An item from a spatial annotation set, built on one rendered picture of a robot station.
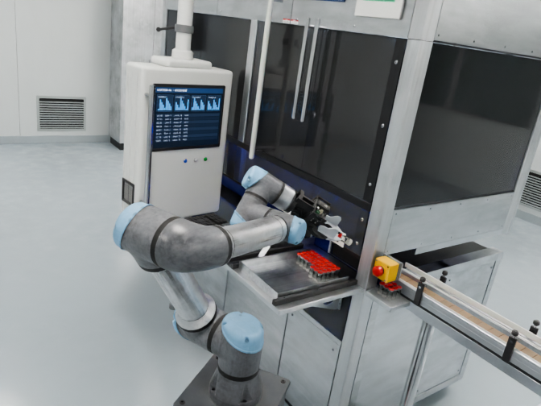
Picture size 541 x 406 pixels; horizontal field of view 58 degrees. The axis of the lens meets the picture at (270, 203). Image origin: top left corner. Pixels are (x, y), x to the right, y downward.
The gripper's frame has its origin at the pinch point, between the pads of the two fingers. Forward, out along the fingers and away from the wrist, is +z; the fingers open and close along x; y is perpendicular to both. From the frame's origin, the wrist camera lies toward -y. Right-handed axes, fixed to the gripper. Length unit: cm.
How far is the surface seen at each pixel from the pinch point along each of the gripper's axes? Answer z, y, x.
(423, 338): 59, -21, -2
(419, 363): 65, -29, -8
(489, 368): 178, -87, 51
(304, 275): 13.0, -38.8, 7.6
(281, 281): 4.0, -39.2, 0.2
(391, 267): 31.1, -9.6, 9.4
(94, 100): -149, -426, 355
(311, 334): 39, -69, 3
